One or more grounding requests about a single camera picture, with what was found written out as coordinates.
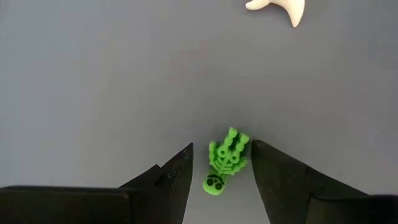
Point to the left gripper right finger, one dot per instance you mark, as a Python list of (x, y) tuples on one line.
[(286, 193)]

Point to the green skeleton figure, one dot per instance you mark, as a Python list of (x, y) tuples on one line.
[(227, 161)]

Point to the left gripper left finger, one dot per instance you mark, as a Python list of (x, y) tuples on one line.
[(164, 196)]

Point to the white ghost figure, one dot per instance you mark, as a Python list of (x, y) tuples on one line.
[(286, 6)]

